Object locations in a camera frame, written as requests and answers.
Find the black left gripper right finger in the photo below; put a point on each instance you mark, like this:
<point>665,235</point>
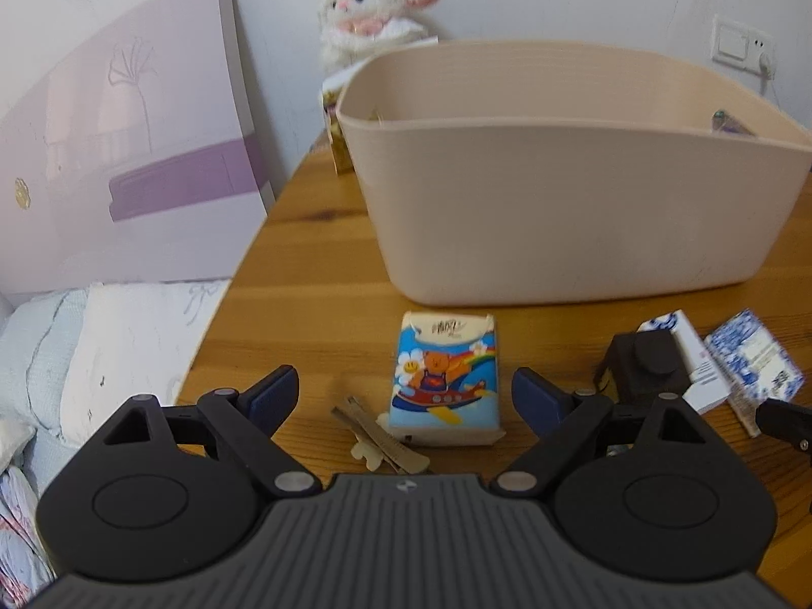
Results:
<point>651,492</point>

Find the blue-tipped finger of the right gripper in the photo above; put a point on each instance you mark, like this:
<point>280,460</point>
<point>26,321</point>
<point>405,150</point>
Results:
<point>787,422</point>

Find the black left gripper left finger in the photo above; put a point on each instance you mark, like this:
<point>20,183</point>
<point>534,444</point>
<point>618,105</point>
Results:
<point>160,492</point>

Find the blue patterned small box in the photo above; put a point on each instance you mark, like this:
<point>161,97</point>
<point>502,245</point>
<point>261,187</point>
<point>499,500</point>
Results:
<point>755,364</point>

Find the white blue medicine box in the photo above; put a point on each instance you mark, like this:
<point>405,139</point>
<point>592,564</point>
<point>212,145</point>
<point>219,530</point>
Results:
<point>709,387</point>

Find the dark brown ink bottle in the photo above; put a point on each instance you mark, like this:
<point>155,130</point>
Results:
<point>639,366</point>

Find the cartoon bear tissue pack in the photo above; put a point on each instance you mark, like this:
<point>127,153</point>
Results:
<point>445,391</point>

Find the white pillow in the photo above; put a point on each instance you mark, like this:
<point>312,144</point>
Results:
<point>137,338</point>

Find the light blue bedsheet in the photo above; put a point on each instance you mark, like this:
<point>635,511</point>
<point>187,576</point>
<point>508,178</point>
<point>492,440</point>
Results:
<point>38,342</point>

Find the pink purple bed headboard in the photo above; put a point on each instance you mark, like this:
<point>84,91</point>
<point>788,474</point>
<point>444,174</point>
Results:
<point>135,159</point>

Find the beige plastic storage basket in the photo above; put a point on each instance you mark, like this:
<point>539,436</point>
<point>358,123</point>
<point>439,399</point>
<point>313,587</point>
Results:
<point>525,172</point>

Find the gold tissue box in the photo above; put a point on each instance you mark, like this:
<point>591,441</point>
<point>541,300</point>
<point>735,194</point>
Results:
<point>331,90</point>

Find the white plush lamb toy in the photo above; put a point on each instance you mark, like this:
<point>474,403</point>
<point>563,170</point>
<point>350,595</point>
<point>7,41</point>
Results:
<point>354,30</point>

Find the white wall socket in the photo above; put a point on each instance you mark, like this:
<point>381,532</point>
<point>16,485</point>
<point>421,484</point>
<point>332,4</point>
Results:
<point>743,47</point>

